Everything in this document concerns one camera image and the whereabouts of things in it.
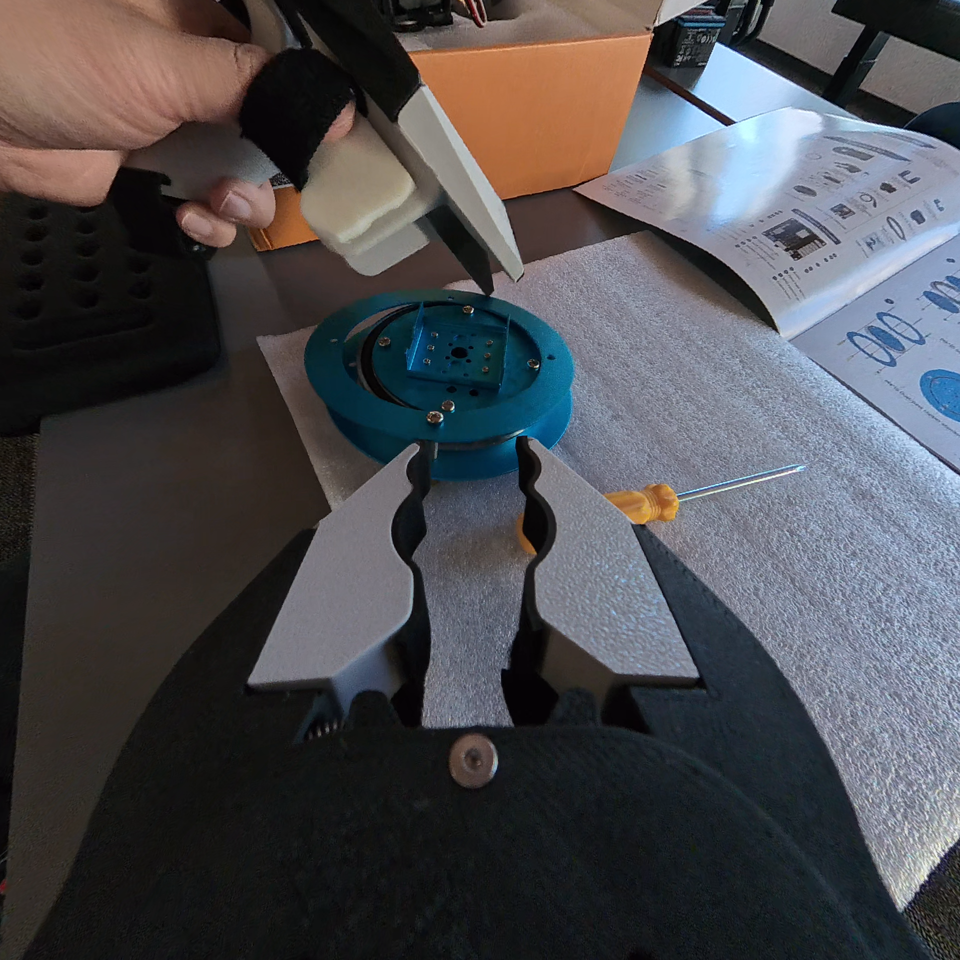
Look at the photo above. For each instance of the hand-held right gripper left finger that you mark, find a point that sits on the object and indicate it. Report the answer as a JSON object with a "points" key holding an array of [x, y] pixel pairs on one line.
{"points": [[337, 600]]}

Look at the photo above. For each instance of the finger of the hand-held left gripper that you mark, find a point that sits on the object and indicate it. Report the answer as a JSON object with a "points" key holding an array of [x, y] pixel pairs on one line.
{"points": [[469, 255], [457, 172]]}

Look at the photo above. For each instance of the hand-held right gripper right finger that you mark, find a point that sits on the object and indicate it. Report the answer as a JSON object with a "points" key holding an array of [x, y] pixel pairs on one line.
{"points": [[615, 600]]}

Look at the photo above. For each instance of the blue round metal base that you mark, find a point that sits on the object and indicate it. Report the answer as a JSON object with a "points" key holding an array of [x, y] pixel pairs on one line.
{"points": [[525, 405]]}

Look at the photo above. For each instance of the grey desk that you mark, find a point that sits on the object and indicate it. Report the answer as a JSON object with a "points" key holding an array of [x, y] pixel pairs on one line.
{"points": [[150, 562]]}

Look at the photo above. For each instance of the person's left hand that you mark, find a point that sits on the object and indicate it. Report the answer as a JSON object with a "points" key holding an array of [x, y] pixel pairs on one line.
{"points": [[112, 75]]}

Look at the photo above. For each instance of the black servo motor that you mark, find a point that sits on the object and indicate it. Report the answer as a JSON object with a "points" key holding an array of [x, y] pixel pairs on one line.
{"points": [[420, 11]]}

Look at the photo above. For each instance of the orange kit box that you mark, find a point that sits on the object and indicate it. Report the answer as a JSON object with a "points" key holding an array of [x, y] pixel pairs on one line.
{"points": [[540, 112]]}

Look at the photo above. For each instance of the white foam sheet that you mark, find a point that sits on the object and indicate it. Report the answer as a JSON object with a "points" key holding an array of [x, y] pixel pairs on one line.
{"points": [[750, 600]]}

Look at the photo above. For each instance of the white foam box insert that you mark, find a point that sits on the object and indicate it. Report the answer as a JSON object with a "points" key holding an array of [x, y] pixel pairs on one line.
{"points": [[540, 26]]}

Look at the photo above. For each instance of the dark box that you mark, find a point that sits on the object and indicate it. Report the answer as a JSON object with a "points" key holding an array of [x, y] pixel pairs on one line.
{"points": [[690, 37]]}

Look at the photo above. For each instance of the open instruction booklet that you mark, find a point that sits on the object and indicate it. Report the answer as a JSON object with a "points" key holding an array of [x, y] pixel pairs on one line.
{"points": [[750, 187]]}

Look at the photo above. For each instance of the black perforated panel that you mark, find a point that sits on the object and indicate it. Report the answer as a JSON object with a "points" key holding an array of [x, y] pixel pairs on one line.
{"points": [[90, 337]]}

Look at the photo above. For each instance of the black saddle stool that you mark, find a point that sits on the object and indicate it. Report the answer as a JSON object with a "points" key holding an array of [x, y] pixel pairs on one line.
{"points": [[937, 124]]}

